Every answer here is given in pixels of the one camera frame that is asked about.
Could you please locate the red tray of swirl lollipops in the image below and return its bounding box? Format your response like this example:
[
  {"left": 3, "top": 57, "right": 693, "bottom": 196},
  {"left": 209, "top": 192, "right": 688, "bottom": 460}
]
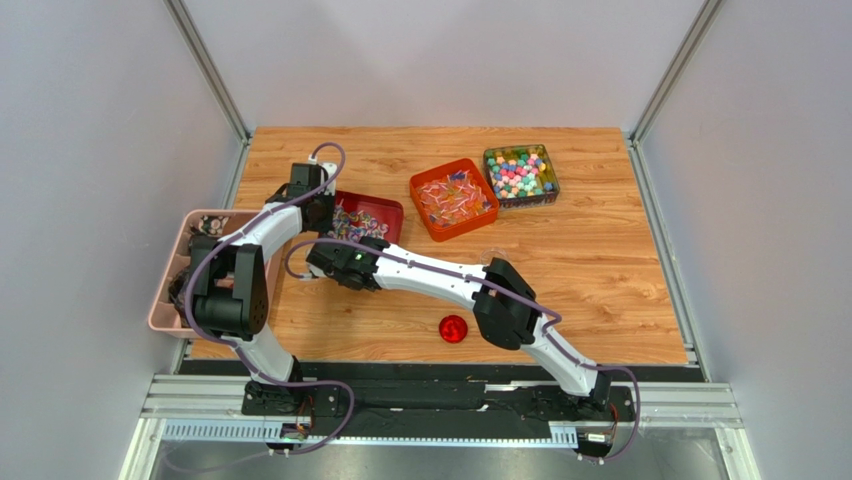
[{"left": 329, "top": 190, "right": 405, "bottom": 243}]

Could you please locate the clear plastic jar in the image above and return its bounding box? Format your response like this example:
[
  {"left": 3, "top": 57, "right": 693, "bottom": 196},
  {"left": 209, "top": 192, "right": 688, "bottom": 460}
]
[{"left": 480, "top": 247, "right": 510, "bottom": 264}]

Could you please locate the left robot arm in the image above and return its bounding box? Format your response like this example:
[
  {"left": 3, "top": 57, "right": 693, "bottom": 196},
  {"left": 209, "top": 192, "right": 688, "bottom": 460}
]
[{"left": 184, "top": 159, "right": 340, "bottom": 394}]

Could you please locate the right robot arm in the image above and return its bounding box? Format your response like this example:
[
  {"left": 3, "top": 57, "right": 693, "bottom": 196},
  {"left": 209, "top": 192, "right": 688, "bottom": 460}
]
[{"left": 306, "top": 238, "right": 611, "bottom": 409}]

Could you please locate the clear tray of colourful candies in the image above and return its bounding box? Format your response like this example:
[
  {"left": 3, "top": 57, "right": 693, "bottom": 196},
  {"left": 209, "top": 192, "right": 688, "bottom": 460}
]
[{"left": 482, "top": 144, "right": 560, "bottom": 209}]

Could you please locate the red jar lid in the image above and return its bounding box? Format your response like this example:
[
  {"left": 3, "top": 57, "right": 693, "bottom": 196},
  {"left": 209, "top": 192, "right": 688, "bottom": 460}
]
[{"left": 438, "top": 315, "right": 468, "bottom": 344}]

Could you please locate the orange tray of lollipops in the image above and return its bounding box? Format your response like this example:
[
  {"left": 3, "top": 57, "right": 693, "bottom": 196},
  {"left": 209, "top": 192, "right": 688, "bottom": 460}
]
[{"left": 409, "top": 158, "right": 499, "bottom": 242}]

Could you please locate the pink organizer basket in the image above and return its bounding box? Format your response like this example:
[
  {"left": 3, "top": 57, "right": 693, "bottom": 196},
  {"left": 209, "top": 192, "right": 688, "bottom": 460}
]
[{"left": 148, "top": 210, "right": 283, "bottom": 339}]

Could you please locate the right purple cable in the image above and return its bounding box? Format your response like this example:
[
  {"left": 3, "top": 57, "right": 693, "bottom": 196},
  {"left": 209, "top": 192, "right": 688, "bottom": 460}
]
[{"left": 284, "top": 238, "right": 642, "bottom": 464}]

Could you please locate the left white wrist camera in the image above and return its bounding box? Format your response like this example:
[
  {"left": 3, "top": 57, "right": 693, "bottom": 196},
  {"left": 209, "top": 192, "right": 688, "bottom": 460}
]
[{"left": 308, "top": 156, "right": 341, "bottom": 195}]

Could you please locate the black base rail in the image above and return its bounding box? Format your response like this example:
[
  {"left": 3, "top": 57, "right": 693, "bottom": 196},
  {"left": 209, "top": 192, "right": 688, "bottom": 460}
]
[{"left": 241, "top": 362, "right": 636, "bottom": 440}]

